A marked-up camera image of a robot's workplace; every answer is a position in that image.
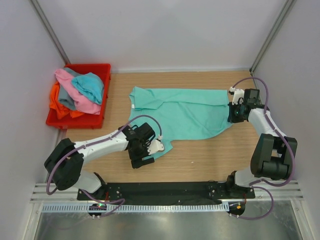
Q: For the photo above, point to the corner aluminium post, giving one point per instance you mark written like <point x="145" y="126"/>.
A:
<point x="49" y="30"/>
<point x="276" y="27"/>

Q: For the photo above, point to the orange t shirt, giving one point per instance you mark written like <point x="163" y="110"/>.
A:
<point x="61" y="110"/>

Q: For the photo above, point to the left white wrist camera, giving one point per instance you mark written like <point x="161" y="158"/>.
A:
<point x="155" y="146"/>

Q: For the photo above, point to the teal green t shirt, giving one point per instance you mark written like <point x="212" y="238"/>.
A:
<point x="180" y="114"/>

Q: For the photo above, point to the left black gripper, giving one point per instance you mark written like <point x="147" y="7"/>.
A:
<point x="138" y="163"/>

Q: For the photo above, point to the pink t shirt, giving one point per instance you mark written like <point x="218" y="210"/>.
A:
<point x="82" y="103"/>

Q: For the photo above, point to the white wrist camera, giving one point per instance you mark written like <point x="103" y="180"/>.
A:
<point x="155" y="146"/>
<point x="238" y="95"/>

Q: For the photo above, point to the red plastic bin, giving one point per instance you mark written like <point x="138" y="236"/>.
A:
<point x="87" y="121"/>

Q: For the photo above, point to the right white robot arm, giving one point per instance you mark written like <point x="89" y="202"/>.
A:
<point x="273" y="159"/>

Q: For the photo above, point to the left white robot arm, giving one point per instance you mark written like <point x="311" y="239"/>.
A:
<point x="65" y="163"/>

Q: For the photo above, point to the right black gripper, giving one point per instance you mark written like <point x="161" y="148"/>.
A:
<point x="232" y="118"/>

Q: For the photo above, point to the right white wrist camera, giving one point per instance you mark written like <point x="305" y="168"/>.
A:
<point x="238" y="95"/>

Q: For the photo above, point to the grey t shirt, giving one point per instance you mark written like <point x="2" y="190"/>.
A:
<point x="63" y="97"/>

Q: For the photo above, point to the sky blue t shirt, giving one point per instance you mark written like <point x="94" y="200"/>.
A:
<point x="89" y="85"/>

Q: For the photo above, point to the slotted cable duct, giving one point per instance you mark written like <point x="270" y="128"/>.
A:
<point x="98" y="207"/>

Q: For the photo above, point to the left corner aluminium post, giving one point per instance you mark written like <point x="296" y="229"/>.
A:
<point x="49" y="30"/>

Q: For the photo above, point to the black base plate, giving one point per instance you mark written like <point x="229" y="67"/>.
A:
<point x="173" y="193"/>

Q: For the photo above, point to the aluminium frame rail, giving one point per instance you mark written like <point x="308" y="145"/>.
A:
<point x="39" y="195"/>

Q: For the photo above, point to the right corner aluminium post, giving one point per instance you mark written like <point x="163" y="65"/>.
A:
<point x="276" y="27"/>

